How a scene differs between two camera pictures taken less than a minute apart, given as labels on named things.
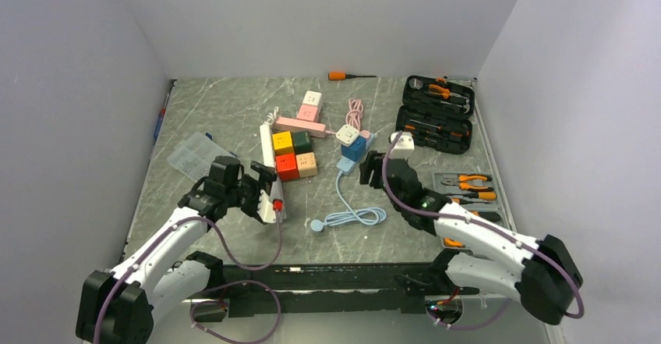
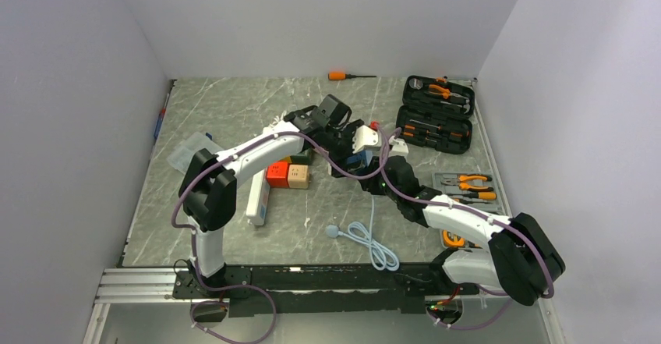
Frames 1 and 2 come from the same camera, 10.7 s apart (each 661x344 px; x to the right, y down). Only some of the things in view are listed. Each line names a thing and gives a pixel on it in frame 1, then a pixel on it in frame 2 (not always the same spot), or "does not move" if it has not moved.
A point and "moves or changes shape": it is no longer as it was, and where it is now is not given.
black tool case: (437, 111) does not move
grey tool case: (481, 193) does not move
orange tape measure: (451, 242) does not move
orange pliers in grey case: (457, 182) does not move
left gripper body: (246, 193) to (339, 145)
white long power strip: (269, 158) moves or changes shape
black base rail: (256, 289) does not move
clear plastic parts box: (195, 154) does not move
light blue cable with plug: (369, 216) to (381, 257)
